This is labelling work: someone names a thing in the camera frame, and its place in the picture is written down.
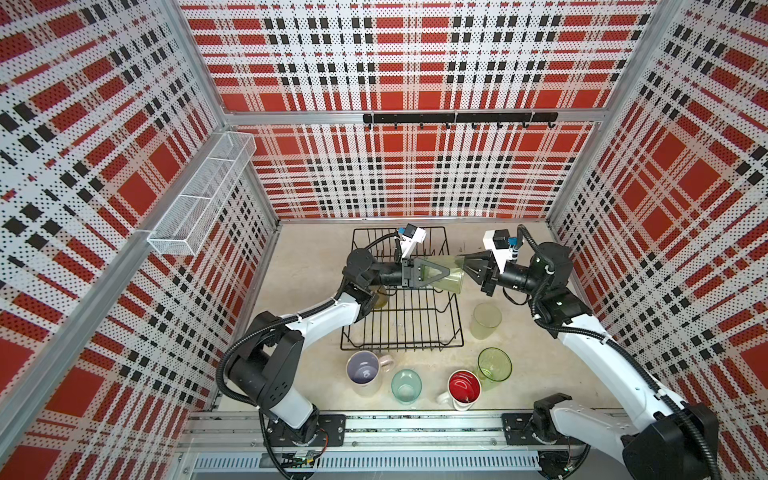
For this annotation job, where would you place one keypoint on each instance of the amber textured glass cup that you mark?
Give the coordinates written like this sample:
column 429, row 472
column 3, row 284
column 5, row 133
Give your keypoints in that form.
column 382, row 298

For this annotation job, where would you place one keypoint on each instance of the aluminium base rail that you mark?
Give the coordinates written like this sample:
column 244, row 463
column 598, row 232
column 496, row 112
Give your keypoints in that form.
column 222, row 445

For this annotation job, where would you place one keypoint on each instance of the teal glass cup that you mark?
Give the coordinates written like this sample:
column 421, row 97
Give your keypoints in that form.
column 406, row 386

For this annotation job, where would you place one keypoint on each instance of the black wall hook rail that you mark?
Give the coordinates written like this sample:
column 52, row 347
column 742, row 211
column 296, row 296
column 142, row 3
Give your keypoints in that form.
column 523, row 118

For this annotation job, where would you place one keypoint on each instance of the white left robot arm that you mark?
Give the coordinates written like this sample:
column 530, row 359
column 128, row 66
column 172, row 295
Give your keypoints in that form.
column 259, row 368

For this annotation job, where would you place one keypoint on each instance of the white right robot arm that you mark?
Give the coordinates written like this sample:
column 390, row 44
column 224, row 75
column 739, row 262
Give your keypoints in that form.
column 665, row 436

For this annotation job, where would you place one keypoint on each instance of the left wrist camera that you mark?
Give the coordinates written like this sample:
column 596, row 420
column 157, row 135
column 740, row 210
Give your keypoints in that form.
column 410, row 237

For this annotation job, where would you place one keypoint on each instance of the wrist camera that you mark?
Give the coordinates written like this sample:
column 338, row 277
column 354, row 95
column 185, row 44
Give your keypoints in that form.
column 503, row 247
column 410, row 237

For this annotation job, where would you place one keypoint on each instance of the black wire dish rack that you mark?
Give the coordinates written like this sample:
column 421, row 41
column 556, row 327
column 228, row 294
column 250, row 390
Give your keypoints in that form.
column 414, row 319

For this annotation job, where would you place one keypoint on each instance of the green ribbed glass cup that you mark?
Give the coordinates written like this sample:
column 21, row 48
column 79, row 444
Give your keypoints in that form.
column 456, row 274

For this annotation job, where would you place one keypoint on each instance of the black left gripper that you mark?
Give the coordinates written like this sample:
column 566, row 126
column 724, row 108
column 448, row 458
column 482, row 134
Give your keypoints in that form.
column 419, row 269

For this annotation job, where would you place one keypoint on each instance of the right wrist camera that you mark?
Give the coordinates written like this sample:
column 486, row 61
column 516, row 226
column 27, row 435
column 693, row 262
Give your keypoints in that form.
column 503, row 247

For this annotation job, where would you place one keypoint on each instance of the pale green frosted glass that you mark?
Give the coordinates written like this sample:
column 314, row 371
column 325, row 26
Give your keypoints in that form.
column 486, row 318

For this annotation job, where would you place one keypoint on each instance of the clear green glass tumbler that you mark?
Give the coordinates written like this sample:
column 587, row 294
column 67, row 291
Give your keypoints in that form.
column 493, row 367

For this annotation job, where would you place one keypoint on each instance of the red interior white mug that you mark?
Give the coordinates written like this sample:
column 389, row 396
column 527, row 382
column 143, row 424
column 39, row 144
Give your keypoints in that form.
column 462, row 392

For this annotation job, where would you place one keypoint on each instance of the lavender ceramic mug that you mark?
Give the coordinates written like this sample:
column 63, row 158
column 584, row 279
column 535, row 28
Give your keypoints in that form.
column 365, row 370

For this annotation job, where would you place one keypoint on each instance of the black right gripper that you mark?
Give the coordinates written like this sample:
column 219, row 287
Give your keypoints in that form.
column 488, row 280

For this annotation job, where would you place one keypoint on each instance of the white wire wall basket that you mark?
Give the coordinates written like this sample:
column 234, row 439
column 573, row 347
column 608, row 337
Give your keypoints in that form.
column 186, row 224

